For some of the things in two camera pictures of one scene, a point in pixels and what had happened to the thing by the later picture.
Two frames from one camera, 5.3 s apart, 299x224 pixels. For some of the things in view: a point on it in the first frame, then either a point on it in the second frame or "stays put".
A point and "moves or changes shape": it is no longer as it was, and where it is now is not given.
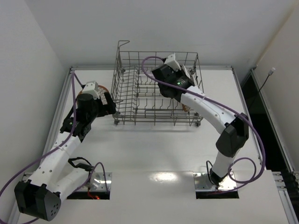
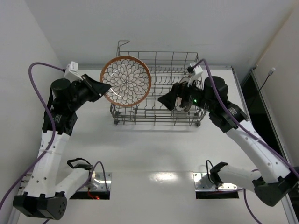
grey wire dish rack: (139, 101) stays put
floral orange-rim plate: (101, 90) moves or changes shape
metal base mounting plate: (202, 183) stays put
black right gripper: (190, 76) to (178, 92)
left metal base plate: (98, 183) stays put
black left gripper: (110, 104) to (88, 86)
